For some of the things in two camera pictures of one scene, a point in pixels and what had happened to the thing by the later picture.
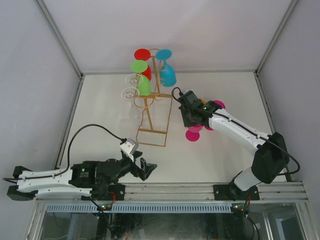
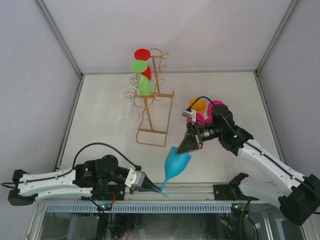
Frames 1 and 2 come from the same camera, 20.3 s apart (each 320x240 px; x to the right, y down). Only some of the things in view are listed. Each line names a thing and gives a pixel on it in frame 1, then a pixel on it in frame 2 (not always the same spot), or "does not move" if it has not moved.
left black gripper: (146, 169) → (147, 181)
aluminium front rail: (292, 192) does not move
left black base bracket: (118, 189) does not move
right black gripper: (187, 124) → (192, 141)
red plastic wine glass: (144, 54) does not move
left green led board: (106, 207) does not move
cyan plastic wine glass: (167, 76) → (174, 165)
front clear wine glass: (130, 94) does not move
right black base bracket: (232, 192) does not move
